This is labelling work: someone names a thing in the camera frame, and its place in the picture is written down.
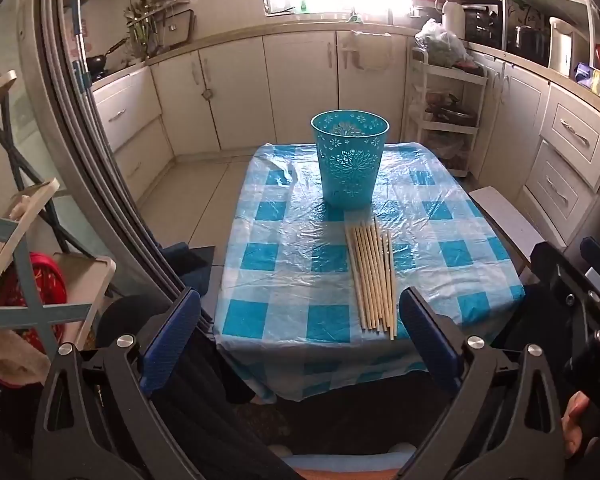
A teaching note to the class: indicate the white rolling storage cart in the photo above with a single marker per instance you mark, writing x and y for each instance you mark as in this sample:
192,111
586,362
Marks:
447,115

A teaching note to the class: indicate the black countertop oven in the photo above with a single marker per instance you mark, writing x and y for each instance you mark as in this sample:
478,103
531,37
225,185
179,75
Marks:
482,25

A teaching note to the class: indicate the white hanging plastic bag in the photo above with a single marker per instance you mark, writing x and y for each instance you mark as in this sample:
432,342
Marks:
367,50

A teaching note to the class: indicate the teal perforated plastic basket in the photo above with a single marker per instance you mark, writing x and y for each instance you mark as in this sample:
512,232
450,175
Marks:
350,160

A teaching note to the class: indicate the dark steel pot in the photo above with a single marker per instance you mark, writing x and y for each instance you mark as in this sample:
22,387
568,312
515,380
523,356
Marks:
530,42

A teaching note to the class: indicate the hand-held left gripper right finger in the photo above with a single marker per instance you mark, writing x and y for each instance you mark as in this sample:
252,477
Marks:
430,340

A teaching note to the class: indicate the silver white cylindrical appliance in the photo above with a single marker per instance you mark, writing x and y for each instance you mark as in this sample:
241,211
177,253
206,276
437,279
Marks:
560,47

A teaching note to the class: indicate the person's dark trousers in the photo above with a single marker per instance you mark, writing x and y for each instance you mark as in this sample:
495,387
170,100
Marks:
205,410

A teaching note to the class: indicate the person's right hand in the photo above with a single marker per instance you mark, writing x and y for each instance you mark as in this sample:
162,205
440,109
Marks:
575,422

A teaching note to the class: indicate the white low stool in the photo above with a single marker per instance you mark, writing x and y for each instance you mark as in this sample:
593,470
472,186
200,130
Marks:
510,220

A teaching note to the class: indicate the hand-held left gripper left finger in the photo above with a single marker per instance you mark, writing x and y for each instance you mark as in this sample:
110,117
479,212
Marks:
172,340

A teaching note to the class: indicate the green bottle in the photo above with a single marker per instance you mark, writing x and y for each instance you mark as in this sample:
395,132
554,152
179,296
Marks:
303,5

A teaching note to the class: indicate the crumpled plastic bag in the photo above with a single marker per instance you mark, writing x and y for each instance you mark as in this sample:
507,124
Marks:
440,42

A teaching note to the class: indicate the beige plastic stool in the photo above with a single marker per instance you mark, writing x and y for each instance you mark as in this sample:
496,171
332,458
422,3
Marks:
87,280

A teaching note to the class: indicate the red plastic basket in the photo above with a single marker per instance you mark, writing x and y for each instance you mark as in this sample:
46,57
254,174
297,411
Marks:
40,280

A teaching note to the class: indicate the blue and yellow packets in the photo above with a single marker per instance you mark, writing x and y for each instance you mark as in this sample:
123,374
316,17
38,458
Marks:
592,80

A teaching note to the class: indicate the blue checked plastic tablecloth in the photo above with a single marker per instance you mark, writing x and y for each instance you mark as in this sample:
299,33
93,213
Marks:
300,260

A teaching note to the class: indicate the white thermos jug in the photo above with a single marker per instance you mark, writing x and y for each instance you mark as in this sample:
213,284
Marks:
453,17

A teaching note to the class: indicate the wall utensil rack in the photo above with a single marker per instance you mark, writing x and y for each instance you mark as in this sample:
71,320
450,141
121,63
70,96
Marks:
155,20

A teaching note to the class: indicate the row of wooden chopsticks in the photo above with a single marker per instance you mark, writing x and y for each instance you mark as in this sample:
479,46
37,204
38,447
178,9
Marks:
372,280

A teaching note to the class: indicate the grey folding rack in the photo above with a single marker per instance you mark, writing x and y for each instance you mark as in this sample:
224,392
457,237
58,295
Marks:
25,310

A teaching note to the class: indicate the cream kitchen base cabinets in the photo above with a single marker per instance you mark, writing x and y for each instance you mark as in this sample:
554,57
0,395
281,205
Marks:
290,85

